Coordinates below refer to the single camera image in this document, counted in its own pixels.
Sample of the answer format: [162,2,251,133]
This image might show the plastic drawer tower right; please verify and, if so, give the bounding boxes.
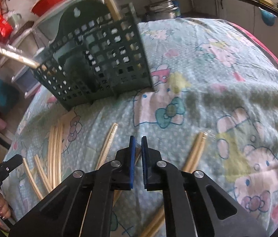
[0,0,83,98]

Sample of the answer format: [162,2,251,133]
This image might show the steel pots under shelf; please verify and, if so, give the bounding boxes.
[145,0,181,21]

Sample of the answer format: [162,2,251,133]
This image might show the white kitchen cabinets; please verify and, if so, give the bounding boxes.
[112,0,278,74]

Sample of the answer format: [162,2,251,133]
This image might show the dark green utensil basket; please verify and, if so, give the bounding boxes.
[33,0,152,110]

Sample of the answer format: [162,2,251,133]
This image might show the wrapped chopsticks right pair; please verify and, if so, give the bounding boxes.
[141,132,208,236]

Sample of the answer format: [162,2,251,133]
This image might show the Hello Kitty patterned tablecloth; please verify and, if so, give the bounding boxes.
[6,18,278,234]

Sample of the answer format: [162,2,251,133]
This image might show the chopsticks leaning in basket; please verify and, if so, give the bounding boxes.
[0,45,40,69]

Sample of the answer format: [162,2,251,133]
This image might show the blue hanging bowl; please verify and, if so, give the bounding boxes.
[259,8,277,27]

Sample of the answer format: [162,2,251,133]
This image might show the chopsticks long pair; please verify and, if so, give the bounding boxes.
[22,155,53,201]

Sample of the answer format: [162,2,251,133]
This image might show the wrapped chopsticks bundle upper left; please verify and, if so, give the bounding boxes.
[47,120,64,190]

